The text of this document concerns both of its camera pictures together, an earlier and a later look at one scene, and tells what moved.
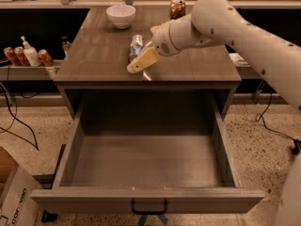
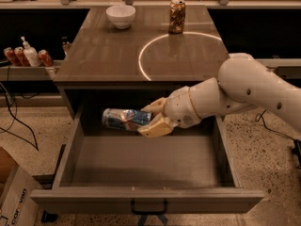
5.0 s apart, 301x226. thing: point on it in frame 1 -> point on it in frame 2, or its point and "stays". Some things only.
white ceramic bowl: x=121 y=15 stays
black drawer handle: x=148 y=212 stays
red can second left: x=22 y=56 stays
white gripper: x=161 y=40 -> x=179 y=108
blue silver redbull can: x=135 y=46 -> x=125 y=119
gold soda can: x=177 y=8 stays
